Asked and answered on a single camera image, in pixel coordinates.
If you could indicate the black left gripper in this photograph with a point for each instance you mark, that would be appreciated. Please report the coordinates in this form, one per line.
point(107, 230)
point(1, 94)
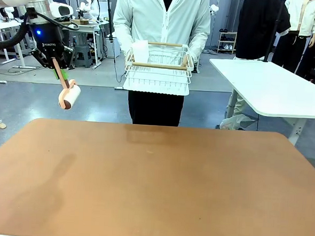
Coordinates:
point(48, 39)

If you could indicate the pink lint roller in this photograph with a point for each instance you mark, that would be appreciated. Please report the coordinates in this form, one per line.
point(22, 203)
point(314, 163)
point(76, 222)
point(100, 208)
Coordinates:
point(70, 96)

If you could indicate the white cutlery holder cup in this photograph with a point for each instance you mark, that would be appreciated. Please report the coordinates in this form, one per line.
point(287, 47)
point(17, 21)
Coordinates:
point(140, 51)

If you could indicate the person's left forearm white sleeve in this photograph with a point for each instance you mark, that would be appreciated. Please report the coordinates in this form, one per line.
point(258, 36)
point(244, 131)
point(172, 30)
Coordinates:
point(199, 43)

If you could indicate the person's right forearm white sleeve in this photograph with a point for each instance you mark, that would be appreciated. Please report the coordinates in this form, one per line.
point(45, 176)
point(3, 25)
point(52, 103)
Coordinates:
point(122, 38)

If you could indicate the person's right hand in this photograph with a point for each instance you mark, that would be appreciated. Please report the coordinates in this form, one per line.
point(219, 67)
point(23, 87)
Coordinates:
point(131, 58)

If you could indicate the person's left hand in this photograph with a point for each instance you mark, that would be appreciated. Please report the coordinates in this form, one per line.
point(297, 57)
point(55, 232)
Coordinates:
point(185, 62)

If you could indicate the grey plastic stool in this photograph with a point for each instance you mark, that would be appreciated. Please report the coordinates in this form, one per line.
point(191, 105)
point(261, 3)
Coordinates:
point(83, 54)

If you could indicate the cardboard box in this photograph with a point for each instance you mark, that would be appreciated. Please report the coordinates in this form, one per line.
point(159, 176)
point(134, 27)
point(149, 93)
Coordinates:
point(80, 21)

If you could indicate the light background desk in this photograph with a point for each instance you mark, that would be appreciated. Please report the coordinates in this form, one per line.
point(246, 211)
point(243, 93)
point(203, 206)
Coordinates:
point(95, 26)

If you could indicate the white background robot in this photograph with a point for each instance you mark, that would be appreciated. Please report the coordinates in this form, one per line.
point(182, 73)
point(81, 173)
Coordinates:
point(93, 4)

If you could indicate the black tripod stand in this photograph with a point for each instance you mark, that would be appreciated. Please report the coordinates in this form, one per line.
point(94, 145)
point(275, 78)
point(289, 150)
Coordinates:
point(109, 13)

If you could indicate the person body white jacket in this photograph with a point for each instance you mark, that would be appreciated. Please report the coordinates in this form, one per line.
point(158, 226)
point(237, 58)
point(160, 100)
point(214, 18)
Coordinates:
point(142, 15)

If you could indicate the small white background device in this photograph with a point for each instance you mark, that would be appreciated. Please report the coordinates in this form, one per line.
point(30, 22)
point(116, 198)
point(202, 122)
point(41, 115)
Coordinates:
point(213, 9)

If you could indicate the wooden shoe rack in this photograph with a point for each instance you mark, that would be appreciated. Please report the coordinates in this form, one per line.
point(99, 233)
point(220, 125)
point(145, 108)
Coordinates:
point(228, 34)

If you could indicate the white plastic bag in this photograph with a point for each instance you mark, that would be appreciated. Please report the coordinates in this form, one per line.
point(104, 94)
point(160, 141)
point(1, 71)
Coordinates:
point(237, 121)

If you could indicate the black stand pole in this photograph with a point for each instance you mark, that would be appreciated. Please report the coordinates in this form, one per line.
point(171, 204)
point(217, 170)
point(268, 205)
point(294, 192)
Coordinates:
point(271, 42)

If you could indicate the person in cream jacket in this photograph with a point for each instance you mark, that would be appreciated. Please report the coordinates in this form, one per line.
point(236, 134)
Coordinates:
point(310, 17)

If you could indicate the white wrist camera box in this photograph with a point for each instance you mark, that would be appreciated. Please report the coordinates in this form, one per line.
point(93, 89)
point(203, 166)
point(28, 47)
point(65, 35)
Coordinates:
point(61, 10)

